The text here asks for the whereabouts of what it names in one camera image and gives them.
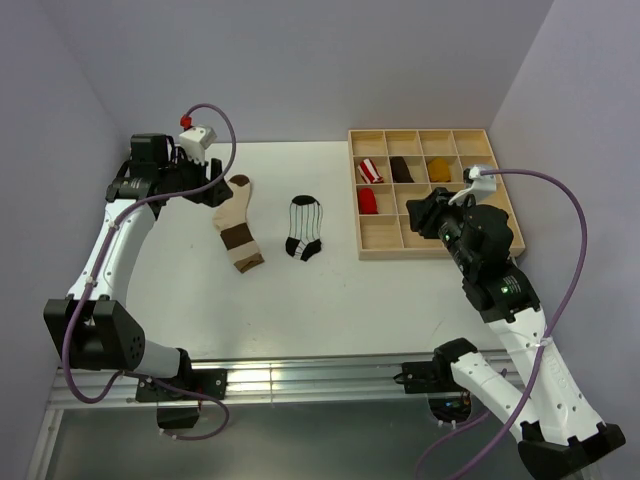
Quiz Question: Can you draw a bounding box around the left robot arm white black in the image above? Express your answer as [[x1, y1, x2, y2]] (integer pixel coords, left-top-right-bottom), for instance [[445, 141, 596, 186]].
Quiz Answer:
[[43, 125, 232, 403]]

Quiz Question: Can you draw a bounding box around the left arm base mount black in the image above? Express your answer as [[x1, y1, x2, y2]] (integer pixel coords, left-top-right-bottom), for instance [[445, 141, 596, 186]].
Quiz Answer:
[[134, 368, 230, 441]]

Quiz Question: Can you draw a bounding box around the aluminium rail frame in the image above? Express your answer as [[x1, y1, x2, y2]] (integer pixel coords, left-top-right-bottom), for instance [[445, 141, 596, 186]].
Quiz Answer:
[[26, 350, 524, 479]]

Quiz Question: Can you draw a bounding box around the mustard yellow rolled sock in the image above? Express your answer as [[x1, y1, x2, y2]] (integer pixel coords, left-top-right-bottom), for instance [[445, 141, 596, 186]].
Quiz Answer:
[[427, 157, 451, 183]]

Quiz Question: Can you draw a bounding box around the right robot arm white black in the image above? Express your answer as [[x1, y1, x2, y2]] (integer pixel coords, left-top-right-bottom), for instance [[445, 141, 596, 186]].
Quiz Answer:
[[406, 188, 626, 479]]

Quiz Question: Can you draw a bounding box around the wooden compartment tray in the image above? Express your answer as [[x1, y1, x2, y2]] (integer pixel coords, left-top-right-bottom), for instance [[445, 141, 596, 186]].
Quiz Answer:
[[347, 128, 526, 262]]

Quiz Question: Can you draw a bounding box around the dark brown rolled sock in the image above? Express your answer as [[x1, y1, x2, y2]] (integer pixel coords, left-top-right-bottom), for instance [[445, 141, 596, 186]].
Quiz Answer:
[[389, 156, 414, 184]]

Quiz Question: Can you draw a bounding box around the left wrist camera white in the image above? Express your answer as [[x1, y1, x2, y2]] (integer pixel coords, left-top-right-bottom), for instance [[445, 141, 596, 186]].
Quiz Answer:
[[178, 125, 217, 165]]

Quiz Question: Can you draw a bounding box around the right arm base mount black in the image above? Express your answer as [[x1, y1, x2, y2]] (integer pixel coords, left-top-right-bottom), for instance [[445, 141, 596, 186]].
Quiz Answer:
[[393, 360, 472, 423]]

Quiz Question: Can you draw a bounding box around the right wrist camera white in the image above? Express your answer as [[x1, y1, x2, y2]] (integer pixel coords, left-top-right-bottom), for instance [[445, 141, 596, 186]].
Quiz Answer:
[[448, 164, 497, 206]]

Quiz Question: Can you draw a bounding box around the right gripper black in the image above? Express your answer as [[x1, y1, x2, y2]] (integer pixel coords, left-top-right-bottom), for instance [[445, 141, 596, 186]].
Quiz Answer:
[[405, 186, 477, 275]]

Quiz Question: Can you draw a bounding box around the red white striped rolled sock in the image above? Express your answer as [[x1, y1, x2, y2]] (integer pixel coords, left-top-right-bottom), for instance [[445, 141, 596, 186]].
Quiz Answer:
[[357, 158, 384, 184]]

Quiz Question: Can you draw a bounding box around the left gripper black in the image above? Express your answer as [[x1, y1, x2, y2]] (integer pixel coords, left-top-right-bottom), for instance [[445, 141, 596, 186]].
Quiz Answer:
[[159, 147, 233, 208]]

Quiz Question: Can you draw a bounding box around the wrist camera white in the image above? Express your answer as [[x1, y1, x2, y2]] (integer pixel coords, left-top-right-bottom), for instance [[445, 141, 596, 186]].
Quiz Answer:
[[448, 164, 497, 206], [178, 125, 217, 165]]

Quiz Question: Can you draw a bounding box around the white black striped sock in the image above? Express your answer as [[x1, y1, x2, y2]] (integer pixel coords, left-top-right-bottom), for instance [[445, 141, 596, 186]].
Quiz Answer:
[[285, 194, 323, 262]]

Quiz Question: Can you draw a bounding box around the beige brown striped sock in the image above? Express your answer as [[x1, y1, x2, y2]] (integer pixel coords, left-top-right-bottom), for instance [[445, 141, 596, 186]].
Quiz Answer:
[[213, 174, 264, 273]]

